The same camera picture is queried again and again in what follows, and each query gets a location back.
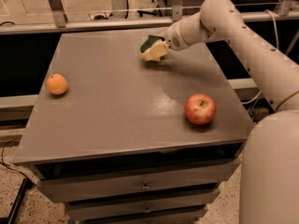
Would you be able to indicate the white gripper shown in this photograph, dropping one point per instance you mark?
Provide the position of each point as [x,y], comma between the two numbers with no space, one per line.
[174,39]

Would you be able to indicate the green and yellow sponge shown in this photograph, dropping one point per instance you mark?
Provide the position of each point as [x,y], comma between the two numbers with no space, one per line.
[149,42]

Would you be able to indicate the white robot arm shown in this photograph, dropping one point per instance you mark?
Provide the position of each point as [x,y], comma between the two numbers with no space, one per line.
[269,188]

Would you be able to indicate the red apple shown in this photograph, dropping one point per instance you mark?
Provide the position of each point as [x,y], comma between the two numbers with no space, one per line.
[200,109]

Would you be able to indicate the orange fruit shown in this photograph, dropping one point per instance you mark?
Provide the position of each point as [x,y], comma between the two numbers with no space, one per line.
[56,84]

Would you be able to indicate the grey drawer cabinet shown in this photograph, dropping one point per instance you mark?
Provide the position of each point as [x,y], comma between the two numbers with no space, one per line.
[117,148]

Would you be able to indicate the metal railing frame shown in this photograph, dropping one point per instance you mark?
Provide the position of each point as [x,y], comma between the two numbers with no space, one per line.
[59,16]

